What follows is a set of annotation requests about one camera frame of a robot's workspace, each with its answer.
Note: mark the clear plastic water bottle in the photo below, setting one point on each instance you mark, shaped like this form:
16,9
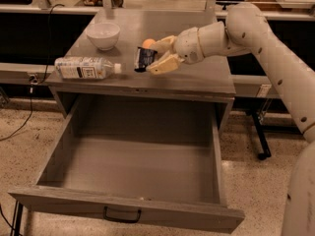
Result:
86,68

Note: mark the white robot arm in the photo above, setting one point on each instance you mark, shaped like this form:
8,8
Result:
245,29

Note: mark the white ceramic bowl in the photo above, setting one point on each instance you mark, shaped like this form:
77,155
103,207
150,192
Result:
103,36

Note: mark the open grey top drawer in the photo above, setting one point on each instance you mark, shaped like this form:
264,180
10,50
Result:
161,156

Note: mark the grey wooden cabinet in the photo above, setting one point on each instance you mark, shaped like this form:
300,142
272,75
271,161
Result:
209,80

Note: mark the black drawer handle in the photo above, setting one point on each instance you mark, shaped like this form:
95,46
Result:
120,215

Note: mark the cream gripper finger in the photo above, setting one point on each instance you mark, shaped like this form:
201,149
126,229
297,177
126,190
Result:
165,64
164,45

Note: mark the dark blue rxbar wrapper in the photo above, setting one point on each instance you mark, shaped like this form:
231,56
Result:
143,58

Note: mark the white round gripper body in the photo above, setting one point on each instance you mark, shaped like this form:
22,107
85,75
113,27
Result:
187,45

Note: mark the orange fruit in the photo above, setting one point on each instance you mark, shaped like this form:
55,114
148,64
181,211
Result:
148,42

